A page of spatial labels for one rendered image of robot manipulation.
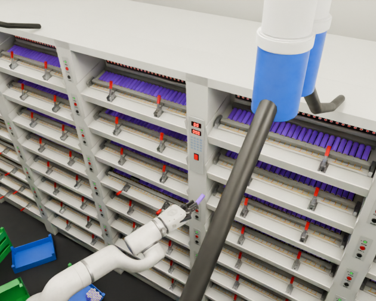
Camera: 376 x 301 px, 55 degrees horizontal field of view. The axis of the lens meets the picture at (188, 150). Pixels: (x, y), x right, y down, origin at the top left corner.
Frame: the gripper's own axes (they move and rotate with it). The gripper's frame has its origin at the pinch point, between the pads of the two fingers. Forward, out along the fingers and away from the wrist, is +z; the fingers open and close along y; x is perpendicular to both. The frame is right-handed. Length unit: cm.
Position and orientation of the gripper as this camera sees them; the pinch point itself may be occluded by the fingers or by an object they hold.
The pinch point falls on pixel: (191, 206)
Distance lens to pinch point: 156.3
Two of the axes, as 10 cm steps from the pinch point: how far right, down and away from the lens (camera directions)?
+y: -5.4, -2.6, 8.0
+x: 2.7, 8.5, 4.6
